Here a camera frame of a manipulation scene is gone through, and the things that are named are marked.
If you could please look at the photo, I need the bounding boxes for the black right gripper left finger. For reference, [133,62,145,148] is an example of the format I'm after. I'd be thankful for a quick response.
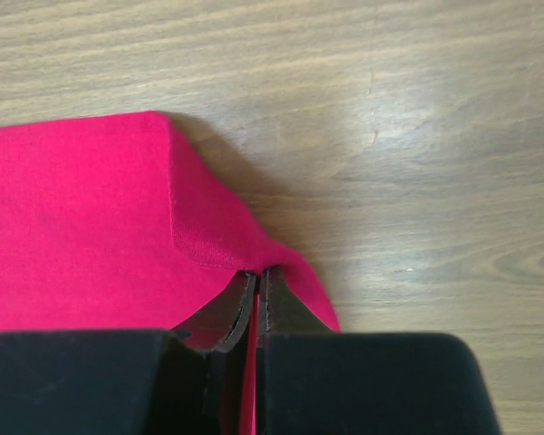
[0,273,257,434]

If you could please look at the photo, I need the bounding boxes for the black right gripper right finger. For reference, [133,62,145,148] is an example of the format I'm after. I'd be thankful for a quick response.
[256,267,500,434]

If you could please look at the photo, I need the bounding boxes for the pink magenta t shirt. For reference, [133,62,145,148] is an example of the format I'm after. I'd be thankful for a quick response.
[0,110,344,435]

